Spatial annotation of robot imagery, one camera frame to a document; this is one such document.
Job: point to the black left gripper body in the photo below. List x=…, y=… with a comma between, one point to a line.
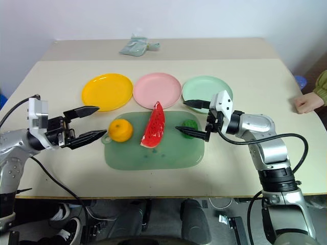
x=55, y=126

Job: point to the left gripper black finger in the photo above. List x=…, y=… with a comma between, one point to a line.
x=87, y=137
x=81, y=111

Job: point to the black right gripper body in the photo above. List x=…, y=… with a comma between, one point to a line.
x=214, y=122

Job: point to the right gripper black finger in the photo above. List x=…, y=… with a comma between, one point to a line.
x=198, y=103
x=194, y=132

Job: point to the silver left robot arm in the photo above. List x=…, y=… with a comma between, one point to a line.
x=12, y=153

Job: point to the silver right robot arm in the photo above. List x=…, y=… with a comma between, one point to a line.
x=268, y=150

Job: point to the small green vegetable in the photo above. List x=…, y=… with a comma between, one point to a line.
x=190, y=123

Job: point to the light green plastic plate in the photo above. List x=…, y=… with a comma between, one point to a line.
x=201, y=88

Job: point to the yellow plastic plate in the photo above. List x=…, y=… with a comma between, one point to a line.
x=107, y=92

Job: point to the orange fruit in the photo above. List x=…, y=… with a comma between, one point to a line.
x=120, y=130

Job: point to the pink plastic plate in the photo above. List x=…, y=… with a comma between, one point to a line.
x=157, y=88

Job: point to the bystander bare hand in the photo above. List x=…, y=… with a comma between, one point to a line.
x=307, y=102

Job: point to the translucent green cutting board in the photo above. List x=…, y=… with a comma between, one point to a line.
x=166, y=158

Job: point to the red watermelon slice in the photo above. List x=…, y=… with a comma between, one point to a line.
x=154, y=127

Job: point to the blue plastic object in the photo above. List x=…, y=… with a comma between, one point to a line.
x=3, y=99

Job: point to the white and black sneaker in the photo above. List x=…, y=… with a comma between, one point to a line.
x=60, y=214

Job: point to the clear bag with green items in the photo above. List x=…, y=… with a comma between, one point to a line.
x=134, y=47

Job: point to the dark grey rounded robot leg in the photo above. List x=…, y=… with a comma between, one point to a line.
x=195, y=222
x=122, y=219

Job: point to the black sneaker white sole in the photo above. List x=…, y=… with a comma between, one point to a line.
x=69, y=229

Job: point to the blue plastic stool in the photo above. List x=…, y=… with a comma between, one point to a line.
x=301, y=81

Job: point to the olive green knit sleeve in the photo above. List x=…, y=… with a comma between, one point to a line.
x=322, y=86

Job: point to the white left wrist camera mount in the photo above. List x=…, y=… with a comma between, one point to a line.
x=38, y=114

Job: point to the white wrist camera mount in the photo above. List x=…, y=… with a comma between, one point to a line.
x=38, y=114
x=224, y=102

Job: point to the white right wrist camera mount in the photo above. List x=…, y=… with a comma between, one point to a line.
x=224, y=102

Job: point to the black metal bar with bracket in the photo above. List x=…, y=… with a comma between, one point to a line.
x=236, y=229

